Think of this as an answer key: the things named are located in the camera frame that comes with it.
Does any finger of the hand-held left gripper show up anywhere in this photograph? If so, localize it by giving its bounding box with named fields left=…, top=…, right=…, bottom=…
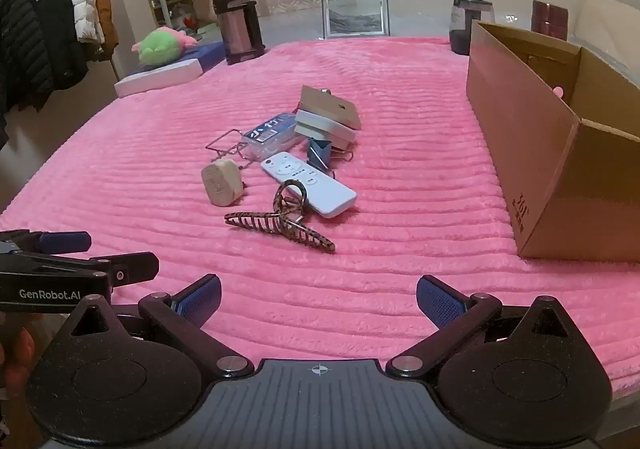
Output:
left=0, top=251, right=160, bottom=287
left=0, top=229, right=92, bottom=257

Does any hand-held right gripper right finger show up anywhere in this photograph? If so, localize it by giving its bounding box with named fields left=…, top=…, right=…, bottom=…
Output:
left=385, top=274, right=586, bottom=380

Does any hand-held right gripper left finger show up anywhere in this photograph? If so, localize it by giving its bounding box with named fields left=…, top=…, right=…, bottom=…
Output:
left=54, top=274, right=256, bottom=380

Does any brown cardboard box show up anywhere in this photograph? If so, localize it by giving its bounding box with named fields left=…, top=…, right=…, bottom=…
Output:
left=466, top=20, right=640, bottom=264

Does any blue dental floss box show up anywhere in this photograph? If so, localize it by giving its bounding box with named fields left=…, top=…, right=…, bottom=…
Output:
left=241, top=111, right=308, bottom=160

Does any blue binder clip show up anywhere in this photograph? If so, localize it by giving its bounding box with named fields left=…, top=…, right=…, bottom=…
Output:
left=306, top=138, right=353, bottom=174

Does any person's left hand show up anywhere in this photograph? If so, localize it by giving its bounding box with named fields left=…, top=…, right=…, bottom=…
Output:
left=0, top=325, right=37, bottom=400

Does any beige plug adapter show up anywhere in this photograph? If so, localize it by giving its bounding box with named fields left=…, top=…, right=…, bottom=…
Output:
left=201, top=158, right=246, bottom=207

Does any pink ribbed fleece blanket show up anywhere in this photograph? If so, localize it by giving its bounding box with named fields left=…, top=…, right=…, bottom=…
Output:
left=0, top=36, right=640, bottom=400

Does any tortoiseshell hair claw clip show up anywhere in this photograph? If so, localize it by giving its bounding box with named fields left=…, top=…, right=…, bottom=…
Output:
left=223, top=180, right=337, bottom=254

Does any white remote control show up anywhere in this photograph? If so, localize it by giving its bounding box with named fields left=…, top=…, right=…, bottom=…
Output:
left=260, top=153, right=358, bottom=218

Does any cream plastic case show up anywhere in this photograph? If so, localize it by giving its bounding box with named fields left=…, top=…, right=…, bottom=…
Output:
left=293, top=125, right=352, bottom=151

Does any blue and white box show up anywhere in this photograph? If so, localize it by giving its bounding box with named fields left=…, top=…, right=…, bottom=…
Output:
left=114, top=40, right=227, bottom=98

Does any black puffer jacket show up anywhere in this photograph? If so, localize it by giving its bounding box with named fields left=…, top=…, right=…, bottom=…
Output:
left=25, top=0, right=90, bottom=92
left=0, top=0, right=53, bottom=130

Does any white rounded plastic case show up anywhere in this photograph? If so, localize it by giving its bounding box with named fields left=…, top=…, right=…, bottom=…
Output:
left=294, top=109, right=357, bottom=142

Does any green pink plush toy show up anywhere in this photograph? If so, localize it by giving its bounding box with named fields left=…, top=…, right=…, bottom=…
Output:
left=131, top=26, right=203, bottom=67

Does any brown jacket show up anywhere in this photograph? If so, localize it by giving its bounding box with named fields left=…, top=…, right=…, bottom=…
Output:
left=67, top=0, right=120, bottom=62

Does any flat tan box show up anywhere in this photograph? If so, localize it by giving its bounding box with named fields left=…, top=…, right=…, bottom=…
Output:
left=298, top=85, right=362, bottom=130

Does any pink thermos flask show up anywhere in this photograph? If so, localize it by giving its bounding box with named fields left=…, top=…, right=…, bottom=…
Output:
left=212, top=0, right=266, bottom=66

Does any dark glass jar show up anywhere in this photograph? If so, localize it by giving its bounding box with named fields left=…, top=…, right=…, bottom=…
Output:
left=449, top=0, right=496, bottom=56

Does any dark red canister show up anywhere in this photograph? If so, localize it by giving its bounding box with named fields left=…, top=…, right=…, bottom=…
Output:
left=531, top=0, right=570, bottom=40

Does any clear plastic sheet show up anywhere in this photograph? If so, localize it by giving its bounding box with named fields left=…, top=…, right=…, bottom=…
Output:
left=565, top=0, right=640, bottom=80

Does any metal wire stand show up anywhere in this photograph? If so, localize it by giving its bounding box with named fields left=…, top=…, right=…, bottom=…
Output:
left=205, top=129, right=261, bottom=170

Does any silver picture frame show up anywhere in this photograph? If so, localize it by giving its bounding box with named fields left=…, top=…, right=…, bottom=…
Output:
left=321, top=0, right=390, bottom=40

